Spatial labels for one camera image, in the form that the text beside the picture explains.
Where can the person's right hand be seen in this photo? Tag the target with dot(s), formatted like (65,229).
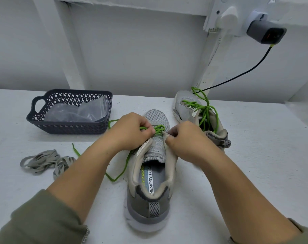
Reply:
(192,142)

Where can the white plug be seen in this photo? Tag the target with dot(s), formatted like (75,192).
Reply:
(228,18)

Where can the dark plastic lattice basket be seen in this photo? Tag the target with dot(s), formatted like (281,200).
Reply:
(62,127)

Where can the person's right forearm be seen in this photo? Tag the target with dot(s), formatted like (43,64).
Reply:
(255,211)

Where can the clear plastic bag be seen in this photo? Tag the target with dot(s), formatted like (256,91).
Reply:
(75,111)

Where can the beige shoelace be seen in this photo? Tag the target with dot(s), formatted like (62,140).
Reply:
(62,166)
(40,161)

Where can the person's left hand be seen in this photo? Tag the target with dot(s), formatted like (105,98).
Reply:
(128,132)

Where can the gray charger adapter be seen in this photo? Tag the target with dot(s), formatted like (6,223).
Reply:
(265,32)

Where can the green shoelace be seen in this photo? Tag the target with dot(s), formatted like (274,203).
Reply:
(116,172)
(205,108)

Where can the white wall socket plate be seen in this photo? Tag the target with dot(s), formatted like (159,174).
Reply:
(230,7)

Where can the gray sneaker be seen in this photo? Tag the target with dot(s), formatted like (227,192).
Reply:
(220,137)
(148,205)

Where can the person's left forearm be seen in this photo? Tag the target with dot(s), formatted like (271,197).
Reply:
(52,205)

